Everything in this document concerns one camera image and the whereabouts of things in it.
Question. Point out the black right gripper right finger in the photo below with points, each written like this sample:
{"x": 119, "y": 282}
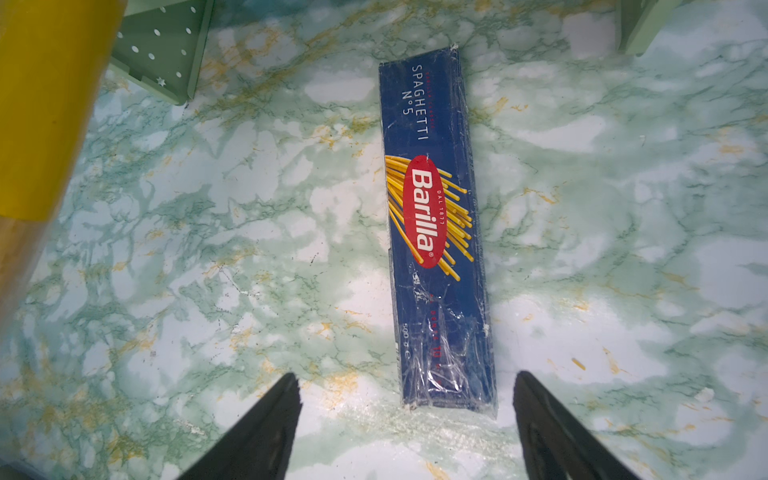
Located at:
{"x": 555, "y": 444}

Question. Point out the dark blue spaghetti box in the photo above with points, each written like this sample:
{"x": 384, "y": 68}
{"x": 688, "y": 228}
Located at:
{"x": 441, "y": 320}

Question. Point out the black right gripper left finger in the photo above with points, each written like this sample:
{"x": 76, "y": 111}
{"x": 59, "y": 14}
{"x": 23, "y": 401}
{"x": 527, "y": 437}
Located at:
{"x": 259, "y": 445}

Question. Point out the green wooden shelf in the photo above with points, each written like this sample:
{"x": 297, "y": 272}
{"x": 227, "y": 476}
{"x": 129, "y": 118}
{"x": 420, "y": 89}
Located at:
{"x": 160, "y": 45}

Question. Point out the yellow label spaghetti bag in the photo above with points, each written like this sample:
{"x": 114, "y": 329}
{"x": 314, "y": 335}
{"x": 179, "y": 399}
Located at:
{"x": 53, "y": 57}

